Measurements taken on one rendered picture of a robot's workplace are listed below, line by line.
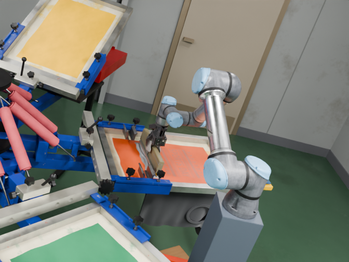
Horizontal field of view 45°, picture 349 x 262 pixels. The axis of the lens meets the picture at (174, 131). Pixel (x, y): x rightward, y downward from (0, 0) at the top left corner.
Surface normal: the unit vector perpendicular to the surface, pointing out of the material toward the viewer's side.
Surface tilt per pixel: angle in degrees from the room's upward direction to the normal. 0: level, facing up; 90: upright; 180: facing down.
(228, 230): 90
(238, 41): 90
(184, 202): 93
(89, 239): 0
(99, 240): 0
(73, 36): 32
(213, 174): 94
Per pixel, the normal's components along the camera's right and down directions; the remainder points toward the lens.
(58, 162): 0.30, 0.50
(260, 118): 0.05, 0.45
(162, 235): 0.29, -0.86
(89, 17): 0.14, -0.53
